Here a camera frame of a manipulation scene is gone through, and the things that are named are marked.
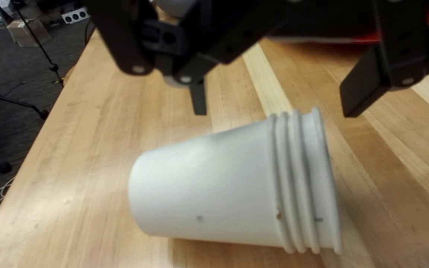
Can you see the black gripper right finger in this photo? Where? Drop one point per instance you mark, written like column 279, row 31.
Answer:
column 398, row 55

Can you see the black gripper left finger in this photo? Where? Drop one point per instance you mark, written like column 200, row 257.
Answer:
column 185, row 35

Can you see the white paper cup stack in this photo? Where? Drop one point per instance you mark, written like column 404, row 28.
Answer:
column 215, row 189

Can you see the white power strip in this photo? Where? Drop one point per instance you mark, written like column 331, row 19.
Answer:
column 75, row 16

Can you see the black tripod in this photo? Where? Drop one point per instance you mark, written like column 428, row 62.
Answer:
column 36, row 43

